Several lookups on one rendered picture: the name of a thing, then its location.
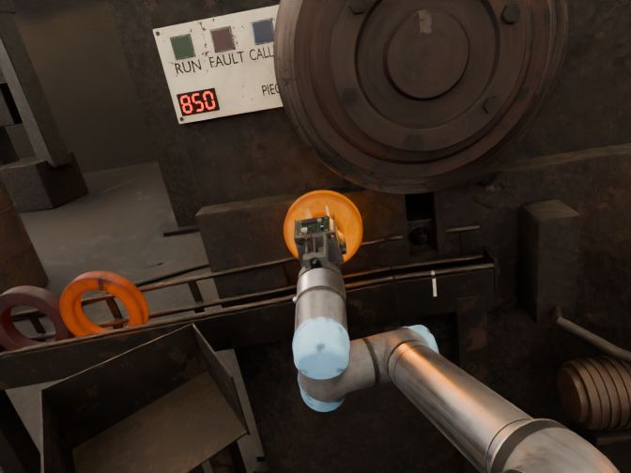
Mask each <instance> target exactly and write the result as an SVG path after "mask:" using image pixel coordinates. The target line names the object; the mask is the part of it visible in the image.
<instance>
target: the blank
mask: <svg viewBox="0 0 631 473"><path fill-rule="evenodd" d="M326 206H327V207H328V210H329V214H330V218H331V219H333V214H334V215H335V219H336V223H337V225H338V227H339V232H340V233H342V234H343V235H345V237H346V252H347V254H343V256H344V261H347V260H348V259H350V258H351V257H352V256H353V255H354V254H355V252H356V251H357V249H358V248H359V247H360V245H361V242H362V218H361V215H360V212H359V210H358V209H357V208H356V207H355V205H354V204H353V203H352V202H351V201H350V200H349V199H348V198H346V197H345V196H344V195H342V194H340V193H338V192H335V191H325V190H321V191H311V192H308V193H306V194H304V195H302V196H301V197H300V198H299V199H298V200H297V201H296V202H295V203H294V204H293V205H292V206H291V207H290V208H289V210H288V212H287V215H286V218H285V224H284V237H285V243H286V245H287V247H288V249H289V250H290V251H291V252H292V253H293V255H294V256H295V257H297V258H298V251H297V248H296V244H295V241H294V225H295V220H297V222H298V221H299V220H306V209H307V208H308V209H309V211H310V214H311V216H312V218H317V217H321V216H327V212H326Z"/></svg>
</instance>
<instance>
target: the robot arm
mask: <svg viewBox="0 0 631 473"><path fill-rule="evenodd" d="M326 212H327V216H321V217H317V218H312V216H311V214H310V211H309V209H308V208H307V209H306V220H299V221H298V222H297V220H295V225H294V241H295V244H296V248H297V251H298V260H299V261H300V265H301V271H300V273H299V280H298V284H297V296H296V297H293V302H294V303H296V314H295V333H294V338H293V344H292V347H293V353H294V362H295V365H296V367H297V369H298V371H299V373H298V383H299V386H300V394H301V397H302V399H303V401H304V402H305V403H306V404H307V405H308V406H310V407H311V408H313V409H314V410H316V411H320V412H328V411H332V410H334V409H336V408H337V407H338V406H339V405H341V404H342V403H343V401H344V399H345V398H346V394H347V393H349V392H352V391H356V390H360V389H366V388H369V387H373V386H376V385H379V384H383V383H387V382H391V381H392V382H393V383H394V384H395V385H396V386H397V387H398V388H399V389H400V390H401V391H402V392H403V393H404V394H405V395H406V396H407V397H408V398H409V399H410V400H411V401H412V402H413V403H414V404H415V405H416V406H417V407H418V408H419V410H420V411H421V412H422V413H423V414H424V415H425V416H426V417H427V418H428V419H429V420H430V421H431V422H432V423H433V424H434V425H435V426H436V427H437V428H438V429H439V430H440V431H441V432H442V433H443V434H444V435H445V436H446V437H447V438H448V439H449V440H450V441H451V442H452V443H453V445H454V446H455V447H456V448H457V449H458V450H459V451H460V452H461V453H462V454H463V455H464V456H465V457H466V458H467V459H468V460H469V461H470V462H471V463H472V464H473V465H474V466H475V467H476V468H477V469H478V470H479V471H480V472H481V473H620V471H619V470H618V469H617V468H616V467H615V466H614V465H613V463H612V462H611V461H610V460H609V459H608V458H607V457H606V456H605V455H604V454H602V453H601V452H600V451H599V450H598V449H597V448H595V447H594V446H593V445H592V444H591V443H590V442H588V441H587V440H585V439H584V438H582V437H581V436H579V435H577V434H576V433H574V432H572V431H571V430H569V429H568V428H566V427H565V426H563V425H562V424H560V423H558V422H557V421H555V420H549V419H534V418H532V417H531V416H529V415H528V414H526V413H525V412H523V411H522V410H520V409H519V408H517V407H516V406H515V405H513V404H511V403H510V402H508V401H507V400H505V399H504V398H502V397H501V396H499V394H498V393H496V392H495V391H493V390H492V389H490V388H488V387H487V386H485V385H484V384H482V383H481V382H479V381H478V380H477V379H475V378H474V377H472V376H471V375H469V374H467V373H466V372H464V371H463V370H461V369H460V368H459V367H457V366H456V365H454V364H453V363H451V362H450V361H449V360H448V359H446V358H444V357H443V356H441V355H440V354H439V350H438V346H437V343H436V341H435V338H434V336H433V335H432V334H430V331H429V329H428V328H426V327H425V326H422V325H416V326H411V327H401V328H398V329H395V330H391V331H387V332H383V333H379V334H376V335H372V336H368V337H364V338H360V339H357V340H353V341H350V340H349V338H348V334H347V321H346V289H345V283H344V280H343V276H342V272H341V270H340V269H339V268H338V267H340V265H341V264H342V263H344V262H345V261H344V256H343V254H347V252H346V237H345V235H343V234H342V233H340V232H339V231H338V229H337V224H336V219H335V215H334V214H333V220H332V219H331V218H330V214H329V210H328V207H327V206H326ZM296 232H297V234H296Z"/></svg>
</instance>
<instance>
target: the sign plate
mask: <svg viewBox="0 0 631 473"><path fill-rule="evenodd" d="M278 8H279V5H276V6H271V7H266V8H258V9H253V10H248V11H243V12H239V13H234V14H229V15H224V16H219V17H214V18H209V19H204V20H200V21H195V22H190V23H182V24H177V25H172V26H167V27H163V28H157V29H153V33H154V36H155V39H156V42H157V46H158V49H159V53H160V57H161V60H162V65H163V69H164V72H165V76H166V79H167V83H168V86H169V89H170V93H171V96H172V100H173V102H174V106H175V109H176V113H177V119H178V123H179V124H183V123H189V122H194V121H200V120H206V119H211V118H216V117H222V116H228V115H233V114H244V113H249V112H254V111H260V110H266V109H271V108H277V107H283V106H284V105H283V104H282V101H281V97H280V94H279V90H278V86H277V83H276V77H275V70H274V61H273V41H267V42H262V43H257V44H256V43H255V38H254V30H253V26H252V23H257V22H262V21H266V20H270V21H271V26H272V32H273V36H274V29H275V23H276V17H277V12H278ZM228 27H229V29H230V33H231V38H232V41H233V46H234V48H232V49H227V50H221V51H217V52H216V51H215V47H214V43H213V38H212V35H211V31H213V30H219V29H224V28H228ZM184 36H189V37H190V41H191V44H192V50H193V54H194V55H192V56H187V57H182V58H176V55H175V52H174V48H173V44H172V41H171V38H179V37H184ZM208 91H209V92H210V93H212V96H213V99H212V98H211V95H210V93H208V94H205V92H208ZM193 94H198V96H193ZM204 94H205V96H206V100H204V96H203V95H204ZM182 96H187V98H182ZM192 96H193V98H194V102H193V101H192ZM188 97H189V98H190V102H191V103H189V101H188ZM180 99H182V100H183V104H181V100H180ZM213 100H214V103H215V106H214V109H209V108H207V106H206V103H207V104H208V107H213V103H212V101H213ZM196 101H201V102H203V106H204V109H203V111H198V112H197V110H198V109H202V105H201V103H195V102H196ZM185 103H189V104H190V105H192V112H191V113H186V112H187V111H190V110H191V108H190V105H185V106H184V104H185ZM182 106H184V108H185V111H186V112H184V111H183V107H182Z"/></svg>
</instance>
